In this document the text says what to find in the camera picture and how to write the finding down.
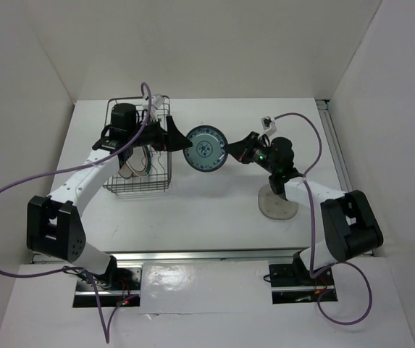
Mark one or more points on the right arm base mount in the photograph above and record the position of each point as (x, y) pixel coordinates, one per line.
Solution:
(291, 284)

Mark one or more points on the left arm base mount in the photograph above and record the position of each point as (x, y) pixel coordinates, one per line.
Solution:
(127, 290)

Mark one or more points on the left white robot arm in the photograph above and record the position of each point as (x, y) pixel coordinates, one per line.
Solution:
(54, 225)

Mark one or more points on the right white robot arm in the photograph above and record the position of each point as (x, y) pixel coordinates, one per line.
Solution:
(346, 219)

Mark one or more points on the clear glass square plate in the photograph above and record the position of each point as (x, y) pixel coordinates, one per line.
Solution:
(274, 207)

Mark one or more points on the orange sunburst pattern plate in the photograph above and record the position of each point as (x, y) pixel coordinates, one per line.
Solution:
(126, 171)

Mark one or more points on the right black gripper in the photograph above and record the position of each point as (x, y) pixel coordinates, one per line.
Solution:
(242, 149)

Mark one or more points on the blue floral small plate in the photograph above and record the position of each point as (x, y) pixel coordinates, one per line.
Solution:
(207, 153)

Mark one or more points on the teal red rimmed plate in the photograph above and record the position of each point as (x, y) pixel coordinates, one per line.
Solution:
(140, 162)

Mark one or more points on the aluminium right side rail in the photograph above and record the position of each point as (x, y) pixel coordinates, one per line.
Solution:
(334, 144)

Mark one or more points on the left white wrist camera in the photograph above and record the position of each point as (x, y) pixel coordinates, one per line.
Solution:
(157, 102)

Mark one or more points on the aluminium front rail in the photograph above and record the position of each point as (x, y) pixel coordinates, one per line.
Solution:
(215, 255)

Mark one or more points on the metal wire dish rack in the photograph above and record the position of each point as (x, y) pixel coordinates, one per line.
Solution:
(161, 172)

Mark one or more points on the aluminium rail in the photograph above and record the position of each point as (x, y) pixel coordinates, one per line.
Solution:
(215, 255)
(334, 144)

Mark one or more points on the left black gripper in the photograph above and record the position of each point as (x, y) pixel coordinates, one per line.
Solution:
(172, 138)

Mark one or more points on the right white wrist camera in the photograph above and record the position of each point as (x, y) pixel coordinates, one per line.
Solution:
(269, 127)

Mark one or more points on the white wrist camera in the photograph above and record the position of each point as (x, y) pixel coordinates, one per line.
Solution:
(269, 127)
(157, 102)

